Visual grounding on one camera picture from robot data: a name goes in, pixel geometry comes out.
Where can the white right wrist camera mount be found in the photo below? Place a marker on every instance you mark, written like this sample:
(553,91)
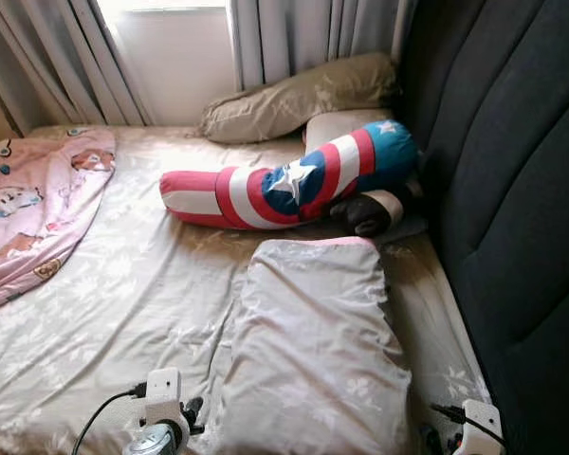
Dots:
(479,427)

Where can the pink cartoon print blanket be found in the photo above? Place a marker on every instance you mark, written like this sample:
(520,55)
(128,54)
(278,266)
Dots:
(38,209)

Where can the olive floral pillow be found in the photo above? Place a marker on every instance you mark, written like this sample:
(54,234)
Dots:
(294,100)

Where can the dark upholstered headboard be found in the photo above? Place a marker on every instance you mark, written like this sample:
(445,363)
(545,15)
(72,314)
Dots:
(512,190)

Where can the large pale grey pillow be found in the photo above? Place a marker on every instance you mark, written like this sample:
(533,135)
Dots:
(313,351)

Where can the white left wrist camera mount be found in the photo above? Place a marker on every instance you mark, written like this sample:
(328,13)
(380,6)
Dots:
(161,389)

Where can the grey curtain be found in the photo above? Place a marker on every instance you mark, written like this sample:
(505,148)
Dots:
(66,57)
(294,38)

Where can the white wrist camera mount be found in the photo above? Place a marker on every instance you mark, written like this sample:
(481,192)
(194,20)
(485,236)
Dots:
(161,389)
(479,427)

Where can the small cream pillow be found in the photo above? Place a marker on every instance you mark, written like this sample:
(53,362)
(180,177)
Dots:
(337,126)

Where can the red white blue star bolster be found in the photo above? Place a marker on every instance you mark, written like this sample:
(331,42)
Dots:
(266,190)

